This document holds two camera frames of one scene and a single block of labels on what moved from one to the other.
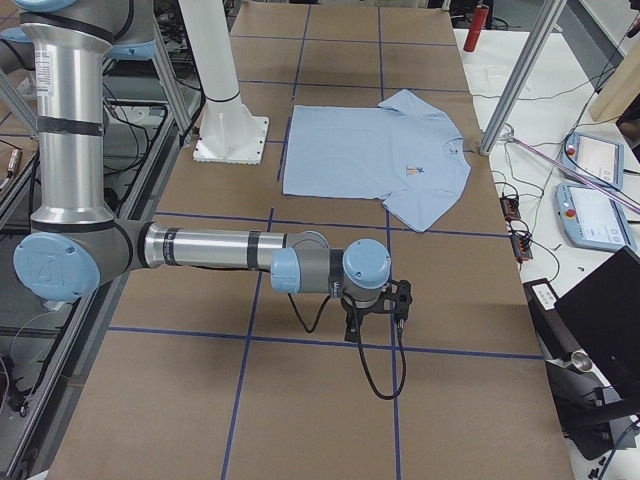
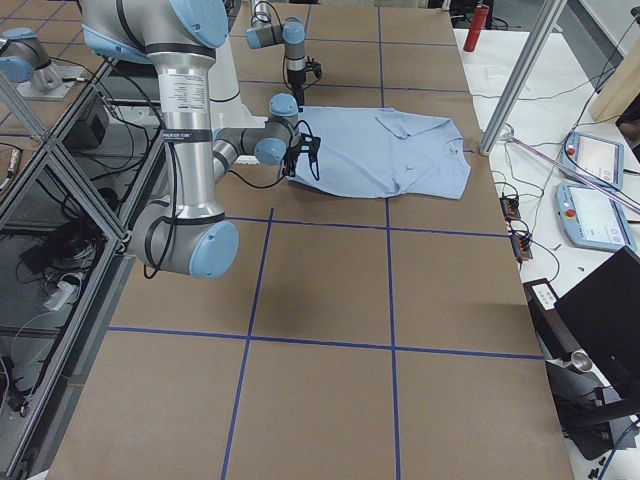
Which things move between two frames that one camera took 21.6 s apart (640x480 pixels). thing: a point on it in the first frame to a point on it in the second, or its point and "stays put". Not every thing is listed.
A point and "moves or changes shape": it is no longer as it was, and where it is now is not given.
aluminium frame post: x=521 y=73 stays put
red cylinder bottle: x=478 y=23 stays put
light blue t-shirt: x=407 y=151 moves or changes shape
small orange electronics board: x=510 y=208 stays put
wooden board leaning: x=622 y=88 stays put
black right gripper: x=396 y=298 to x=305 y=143
